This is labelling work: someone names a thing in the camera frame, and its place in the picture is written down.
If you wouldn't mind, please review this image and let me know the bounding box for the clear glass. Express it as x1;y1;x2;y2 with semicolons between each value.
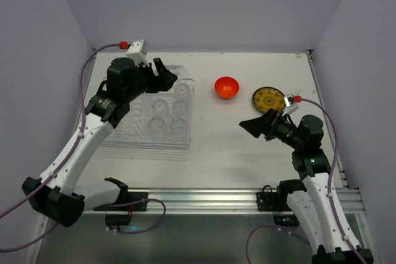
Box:
173;100;189;118
170;117;189;138
165;65;189;86
152;98;170;117
174;83;191;100
148;116;168;138

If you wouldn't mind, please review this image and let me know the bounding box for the olive yellow plate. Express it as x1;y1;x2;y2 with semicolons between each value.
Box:
252;87;286;114

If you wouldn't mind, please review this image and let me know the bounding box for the orange plastic bowl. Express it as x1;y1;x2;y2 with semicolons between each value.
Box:
214;76;240;100

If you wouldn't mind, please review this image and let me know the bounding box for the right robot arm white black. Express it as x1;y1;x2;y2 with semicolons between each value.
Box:
239;109;374;263

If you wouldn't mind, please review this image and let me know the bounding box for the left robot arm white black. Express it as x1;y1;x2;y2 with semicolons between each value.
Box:
22;57;178;227

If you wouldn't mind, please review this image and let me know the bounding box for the clear plastic dish rack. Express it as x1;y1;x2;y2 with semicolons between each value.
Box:
102;78;195;149

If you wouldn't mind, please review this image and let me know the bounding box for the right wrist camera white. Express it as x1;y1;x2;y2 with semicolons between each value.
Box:
282;94;302;115

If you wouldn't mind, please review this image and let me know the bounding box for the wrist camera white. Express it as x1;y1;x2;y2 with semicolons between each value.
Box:
126;40;149;67
282;94;302;115

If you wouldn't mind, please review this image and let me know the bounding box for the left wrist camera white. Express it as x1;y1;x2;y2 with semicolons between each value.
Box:
126;40;149;67

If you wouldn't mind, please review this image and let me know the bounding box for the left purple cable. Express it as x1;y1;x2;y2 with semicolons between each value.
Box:
0;40;167;252

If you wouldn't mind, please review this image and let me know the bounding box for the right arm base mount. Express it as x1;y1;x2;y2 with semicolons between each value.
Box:
256;185;299;228

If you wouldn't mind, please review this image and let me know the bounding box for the aluminium front rail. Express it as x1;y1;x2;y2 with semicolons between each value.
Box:
39;187;366;215

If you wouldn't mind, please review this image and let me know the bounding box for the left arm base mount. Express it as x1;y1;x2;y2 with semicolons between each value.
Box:
93;192;149;231

